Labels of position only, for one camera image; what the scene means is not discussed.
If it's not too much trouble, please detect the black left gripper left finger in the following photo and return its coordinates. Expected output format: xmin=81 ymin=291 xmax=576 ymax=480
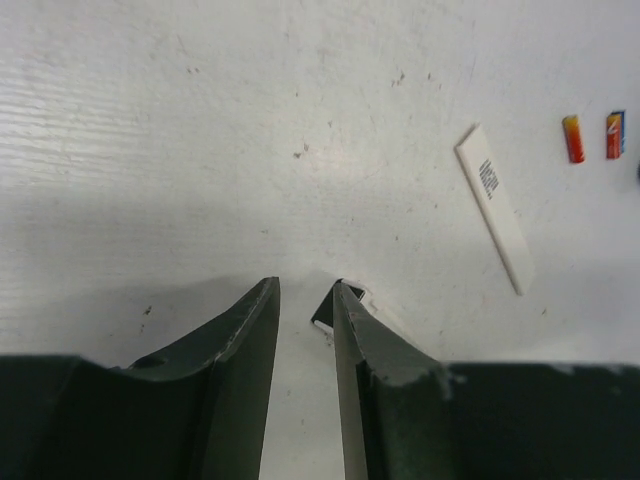
xmin=1 ymin=277 xmax=280 ymax=479

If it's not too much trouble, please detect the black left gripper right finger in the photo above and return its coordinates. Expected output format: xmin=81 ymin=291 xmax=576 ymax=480
xmin=334 ymin=302 xmax=639 ymax=479

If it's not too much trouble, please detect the white remote control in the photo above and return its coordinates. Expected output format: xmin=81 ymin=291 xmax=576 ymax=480
xmin=310 ymin=278 xmax=373 ymax=341

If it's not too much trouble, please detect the white battery cover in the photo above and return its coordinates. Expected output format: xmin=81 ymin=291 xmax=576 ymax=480
xmin=455 ymin=124 xmax=535 ymax=296

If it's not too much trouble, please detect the blue AAA battery pair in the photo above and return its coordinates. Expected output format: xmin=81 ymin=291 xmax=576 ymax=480
xmin=618 ymin=110 xmax=626 ymax=154

